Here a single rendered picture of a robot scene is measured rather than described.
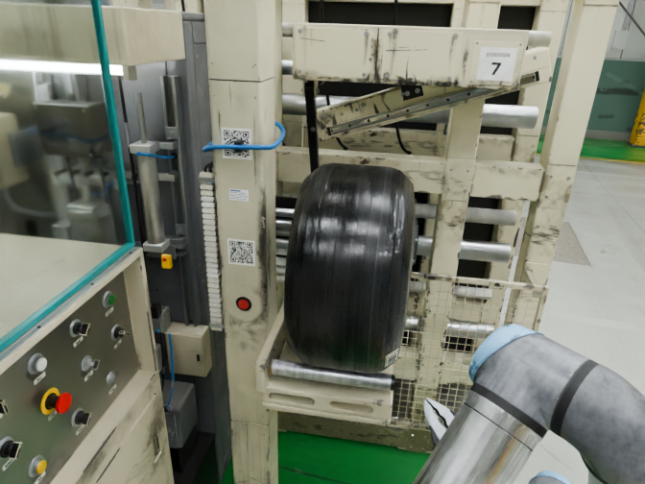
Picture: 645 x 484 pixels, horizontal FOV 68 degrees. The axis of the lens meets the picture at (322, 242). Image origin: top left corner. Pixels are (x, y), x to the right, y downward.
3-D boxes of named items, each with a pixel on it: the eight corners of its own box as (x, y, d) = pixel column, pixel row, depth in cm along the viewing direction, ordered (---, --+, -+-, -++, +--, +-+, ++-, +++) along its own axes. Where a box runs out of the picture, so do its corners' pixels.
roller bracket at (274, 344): (254, 393, 131) (253, 364, 127) (287, 315, 167) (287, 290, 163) (267, 395, 131) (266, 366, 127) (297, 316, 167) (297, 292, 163)
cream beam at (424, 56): (291, 80, 132) (292, 22, 126) (308, 73, 155) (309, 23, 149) (519, 91, 124) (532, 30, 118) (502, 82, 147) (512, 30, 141)
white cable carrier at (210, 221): (210, 329, 140) (198, 172, 121) (216, 320, 145) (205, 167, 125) (225, 331, 140) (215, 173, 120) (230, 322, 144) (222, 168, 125)
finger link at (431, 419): (410, 408, 114) (433, 444, 111) (417, 406, 108) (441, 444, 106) (419, 401, 115) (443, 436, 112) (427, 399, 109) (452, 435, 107)
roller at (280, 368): (266, 366, 131) (271, 354, 135) (267, 377, 133) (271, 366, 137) (394, 382, 127) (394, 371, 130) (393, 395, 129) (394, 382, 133)
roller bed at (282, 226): (260, 284, 176) (258, 207, 164) (271, 266, 190) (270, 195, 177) (313, 289, 174) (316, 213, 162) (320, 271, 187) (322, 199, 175)
